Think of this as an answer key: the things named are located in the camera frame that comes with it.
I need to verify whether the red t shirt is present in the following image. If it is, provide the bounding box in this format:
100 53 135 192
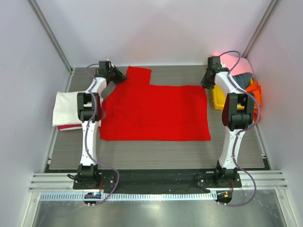
99 66 211 141

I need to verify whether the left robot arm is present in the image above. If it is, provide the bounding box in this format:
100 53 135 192
73 60 128 189

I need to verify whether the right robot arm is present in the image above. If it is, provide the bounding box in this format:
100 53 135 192
198 56 257 189

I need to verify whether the pink t shirt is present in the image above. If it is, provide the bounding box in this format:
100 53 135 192
220 53 253 76

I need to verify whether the grey t shirt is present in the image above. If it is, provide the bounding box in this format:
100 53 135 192
233 73 252 90

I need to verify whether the yellow plastic bin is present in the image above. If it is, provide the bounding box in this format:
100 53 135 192
211 84 244 111

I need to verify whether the orange t shirt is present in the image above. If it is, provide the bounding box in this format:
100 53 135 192
246 80 262 121

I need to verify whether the folded white t shirt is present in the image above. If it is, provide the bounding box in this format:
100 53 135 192
52 92 81 126

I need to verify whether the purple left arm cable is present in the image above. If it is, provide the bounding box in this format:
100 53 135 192
85 62 120 206

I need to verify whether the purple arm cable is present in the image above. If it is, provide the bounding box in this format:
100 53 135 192
85 62 120 206
216 51 261 208

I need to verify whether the right aluminium corner post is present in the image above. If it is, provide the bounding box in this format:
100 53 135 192
242 0 281 59

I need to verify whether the aluminium corner post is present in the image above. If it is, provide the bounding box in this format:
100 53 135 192
27 0 74 74
242 0 281 59

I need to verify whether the left aluminium corner post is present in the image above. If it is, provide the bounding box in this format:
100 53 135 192
27 0 74 74

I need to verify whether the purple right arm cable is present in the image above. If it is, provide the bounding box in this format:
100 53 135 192
216 51 261 208

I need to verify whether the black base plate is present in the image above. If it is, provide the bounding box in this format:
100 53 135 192
67 169 242 194

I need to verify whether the aluminium front rail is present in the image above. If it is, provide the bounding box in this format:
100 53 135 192
28 170 288 192

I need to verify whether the slotted white cable duct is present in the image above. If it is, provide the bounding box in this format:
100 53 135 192
40 192 217 202

